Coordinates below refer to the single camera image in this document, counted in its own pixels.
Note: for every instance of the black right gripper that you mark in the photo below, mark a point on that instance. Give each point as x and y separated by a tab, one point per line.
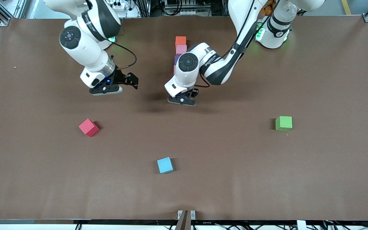
122	77

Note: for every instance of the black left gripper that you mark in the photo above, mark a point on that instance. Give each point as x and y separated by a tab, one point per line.
193	93

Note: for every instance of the purple foam block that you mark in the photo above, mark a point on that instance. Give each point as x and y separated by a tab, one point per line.
176	60

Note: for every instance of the orange foam block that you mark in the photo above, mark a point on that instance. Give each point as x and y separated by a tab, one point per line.
180	40

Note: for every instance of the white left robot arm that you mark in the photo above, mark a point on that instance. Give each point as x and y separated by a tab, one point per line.
187	73

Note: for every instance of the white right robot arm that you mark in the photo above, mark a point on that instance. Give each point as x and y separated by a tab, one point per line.
85	51

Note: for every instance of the red foam block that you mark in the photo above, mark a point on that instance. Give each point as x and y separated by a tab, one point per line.
88	127

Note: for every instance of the light blue foam block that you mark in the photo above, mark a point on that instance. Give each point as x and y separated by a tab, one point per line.
164	164

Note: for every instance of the white power strip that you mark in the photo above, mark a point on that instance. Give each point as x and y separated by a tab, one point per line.
116	3

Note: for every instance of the black equipment rack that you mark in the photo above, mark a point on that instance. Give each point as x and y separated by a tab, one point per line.
190	6

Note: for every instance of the green foam block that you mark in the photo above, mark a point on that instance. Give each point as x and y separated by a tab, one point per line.
283	123

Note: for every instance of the orange snack bag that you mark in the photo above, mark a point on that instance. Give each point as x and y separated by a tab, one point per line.
267	8

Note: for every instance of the white box below table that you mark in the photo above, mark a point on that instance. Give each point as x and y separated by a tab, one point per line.
301	225

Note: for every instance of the small metal bracket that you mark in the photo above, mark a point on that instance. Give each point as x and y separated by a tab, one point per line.
186	214

